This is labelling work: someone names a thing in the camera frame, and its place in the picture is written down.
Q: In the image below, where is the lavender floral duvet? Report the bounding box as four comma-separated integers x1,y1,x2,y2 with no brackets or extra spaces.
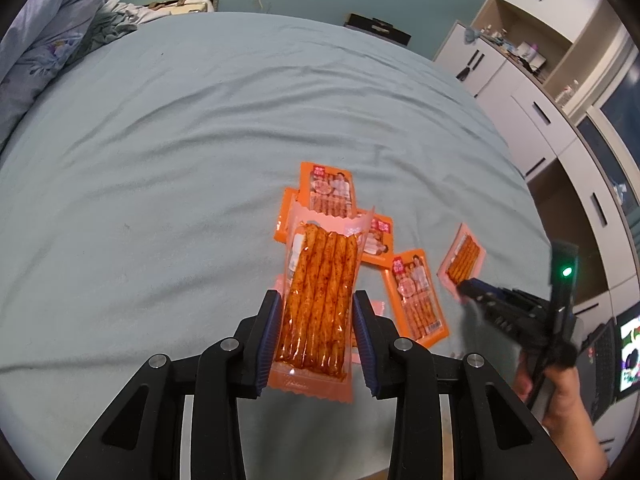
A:
1,0,104,142

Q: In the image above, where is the laptop computer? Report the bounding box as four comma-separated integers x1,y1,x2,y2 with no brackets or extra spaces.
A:
576,304,639,424

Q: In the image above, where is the person's bare leg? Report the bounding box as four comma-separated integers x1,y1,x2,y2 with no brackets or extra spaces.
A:
547,406,608,480

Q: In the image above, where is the green patterned cloth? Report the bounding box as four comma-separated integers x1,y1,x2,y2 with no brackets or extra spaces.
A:
65,0,154,66

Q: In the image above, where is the orange spicy stick packet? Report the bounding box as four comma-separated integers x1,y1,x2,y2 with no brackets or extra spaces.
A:
297,162,357,218
383,248,449,348
362,214,394,269
273,188,298,244

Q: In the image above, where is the black chair back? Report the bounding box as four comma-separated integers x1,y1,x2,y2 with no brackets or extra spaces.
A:
344,13,411,48

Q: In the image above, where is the light blue bed sheet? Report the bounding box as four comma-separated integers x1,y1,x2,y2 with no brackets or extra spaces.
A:
1,13,549,479

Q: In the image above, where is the white cabinet desk unit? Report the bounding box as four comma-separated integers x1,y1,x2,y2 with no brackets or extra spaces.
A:
435,0,639,458

